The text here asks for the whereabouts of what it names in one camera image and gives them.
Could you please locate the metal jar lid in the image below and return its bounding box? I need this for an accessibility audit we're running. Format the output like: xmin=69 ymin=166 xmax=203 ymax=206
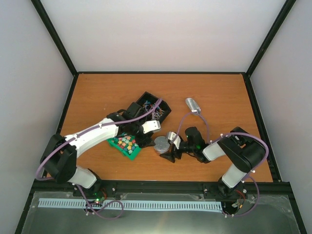
xmin=154 ymin=136 xmax=170 ymax=151

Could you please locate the green plastic bin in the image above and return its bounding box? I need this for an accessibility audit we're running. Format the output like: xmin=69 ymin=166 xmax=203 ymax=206
xmin=107 ymin=133 xmax=141 ymax=160

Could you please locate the black lollipop bin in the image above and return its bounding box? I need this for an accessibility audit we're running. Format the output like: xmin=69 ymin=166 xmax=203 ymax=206
xmin=135 ymin=91 xmax=172 ymax=122

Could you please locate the metal scoop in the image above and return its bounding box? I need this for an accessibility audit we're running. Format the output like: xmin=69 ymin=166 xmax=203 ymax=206
xmin=185 ymin=97 xmax=201 ymax=116

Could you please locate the clear plastic jar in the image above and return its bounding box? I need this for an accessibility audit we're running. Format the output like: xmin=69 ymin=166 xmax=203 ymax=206
xmin=155 ymin=149 xmax=169 ymax=155

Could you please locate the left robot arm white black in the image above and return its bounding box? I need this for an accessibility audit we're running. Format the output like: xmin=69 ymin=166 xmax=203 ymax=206
xmin=36 ymin=100 xmax=161 ymax=196

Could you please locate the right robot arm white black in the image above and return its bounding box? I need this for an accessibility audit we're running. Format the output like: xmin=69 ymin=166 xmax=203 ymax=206
xmin=159 ymin=127 xmax=269 ymax=198

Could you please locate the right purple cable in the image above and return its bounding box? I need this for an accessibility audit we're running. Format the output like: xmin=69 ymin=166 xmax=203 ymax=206
xmin=175 ymin=111 xmax=270 ymax=218

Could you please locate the purple cable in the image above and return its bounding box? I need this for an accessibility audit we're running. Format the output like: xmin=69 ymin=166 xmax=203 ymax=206
xmin=35 ymin=98 xmax=163 ymax=219
xmin=175 ymin=111 xmax=270 ymax=218

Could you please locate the black frame rail front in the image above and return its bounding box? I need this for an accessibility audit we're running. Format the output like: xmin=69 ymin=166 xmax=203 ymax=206
xmin=31 ymin=180 xmax=220 ymax=198

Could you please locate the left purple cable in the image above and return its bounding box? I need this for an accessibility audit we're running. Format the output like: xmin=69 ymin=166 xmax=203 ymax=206
xmin=35 ymin=98 xmax=163 ymax=219

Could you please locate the light blue cable duct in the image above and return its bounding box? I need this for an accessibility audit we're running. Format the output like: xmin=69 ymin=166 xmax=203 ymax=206
xmin=38 ymin=198 xmax=222 ymax=213

